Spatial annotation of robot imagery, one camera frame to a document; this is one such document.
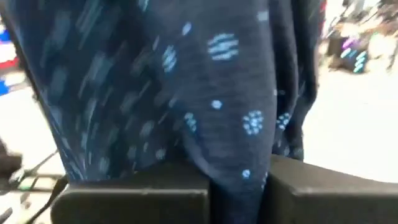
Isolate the dark device with coloured lights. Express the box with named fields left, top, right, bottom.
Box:
left=326, top=30, right=371, bottom=75

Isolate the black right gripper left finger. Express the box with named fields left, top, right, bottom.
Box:
left=51, top=161, right=211, bottom=224

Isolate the navy dotted cloth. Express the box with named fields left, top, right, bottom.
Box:
left=0, top=0, right=326, bottom=224

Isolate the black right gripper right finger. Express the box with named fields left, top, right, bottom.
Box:
left=261, top=154, right=398, bottom=224

